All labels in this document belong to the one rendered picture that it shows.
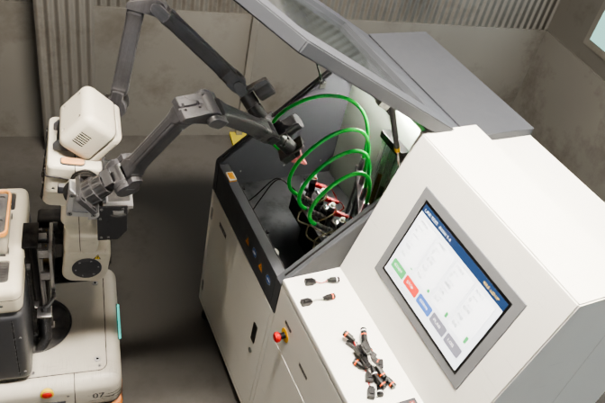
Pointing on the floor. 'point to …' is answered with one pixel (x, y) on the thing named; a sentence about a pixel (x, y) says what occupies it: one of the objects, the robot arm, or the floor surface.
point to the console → (583, 287)
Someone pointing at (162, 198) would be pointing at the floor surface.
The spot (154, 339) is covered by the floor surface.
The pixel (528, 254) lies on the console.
